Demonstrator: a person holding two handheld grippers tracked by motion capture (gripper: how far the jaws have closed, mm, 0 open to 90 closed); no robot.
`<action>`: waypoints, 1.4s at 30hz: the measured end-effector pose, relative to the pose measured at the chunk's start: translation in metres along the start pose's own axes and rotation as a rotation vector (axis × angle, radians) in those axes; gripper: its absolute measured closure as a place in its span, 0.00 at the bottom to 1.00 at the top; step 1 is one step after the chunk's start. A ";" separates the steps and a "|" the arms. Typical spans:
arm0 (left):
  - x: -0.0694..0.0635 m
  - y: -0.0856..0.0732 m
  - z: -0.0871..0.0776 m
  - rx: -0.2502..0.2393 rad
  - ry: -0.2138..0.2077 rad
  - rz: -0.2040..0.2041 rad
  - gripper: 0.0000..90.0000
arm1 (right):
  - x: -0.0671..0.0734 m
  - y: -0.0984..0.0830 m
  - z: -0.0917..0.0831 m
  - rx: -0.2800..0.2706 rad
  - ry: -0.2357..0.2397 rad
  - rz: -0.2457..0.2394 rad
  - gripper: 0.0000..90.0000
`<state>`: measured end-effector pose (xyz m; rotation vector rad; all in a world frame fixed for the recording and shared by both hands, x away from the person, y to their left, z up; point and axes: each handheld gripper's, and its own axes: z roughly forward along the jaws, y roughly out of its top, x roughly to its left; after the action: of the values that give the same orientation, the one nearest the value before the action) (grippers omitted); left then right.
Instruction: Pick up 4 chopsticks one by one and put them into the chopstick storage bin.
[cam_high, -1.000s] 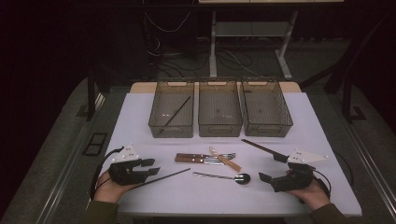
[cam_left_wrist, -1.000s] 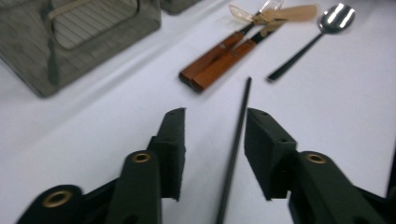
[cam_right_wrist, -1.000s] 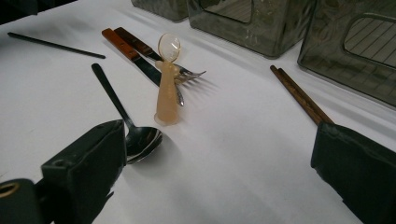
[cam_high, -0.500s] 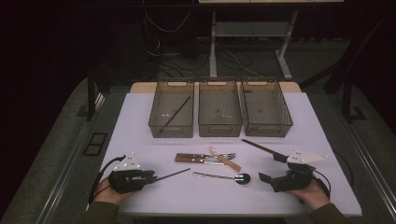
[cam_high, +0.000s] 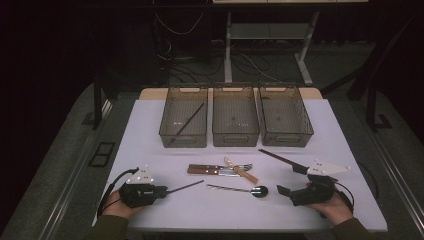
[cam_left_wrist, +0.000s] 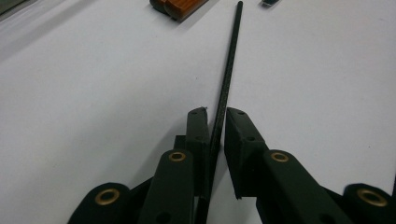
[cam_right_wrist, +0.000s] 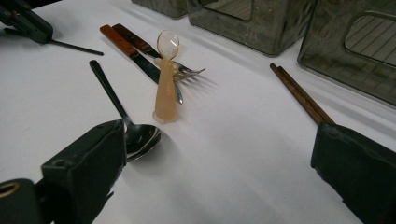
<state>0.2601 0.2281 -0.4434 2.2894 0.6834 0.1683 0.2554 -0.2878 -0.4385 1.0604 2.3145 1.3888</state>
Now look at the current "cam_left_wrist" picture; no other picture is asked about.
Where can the black chopstick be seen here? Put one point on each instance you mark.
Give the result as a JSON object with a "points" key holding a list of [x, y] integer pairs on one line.
{"points": [[229, 68]]}

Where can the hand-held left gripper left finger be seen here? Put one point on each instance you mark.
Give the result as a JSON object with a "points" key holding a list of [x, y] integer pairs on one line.
{"points": [[198, 146]]}

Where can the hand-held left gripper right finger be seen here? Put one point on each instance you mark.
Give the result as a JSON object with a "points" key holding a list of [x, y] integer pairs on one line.
{"points": [[241, 155]]}

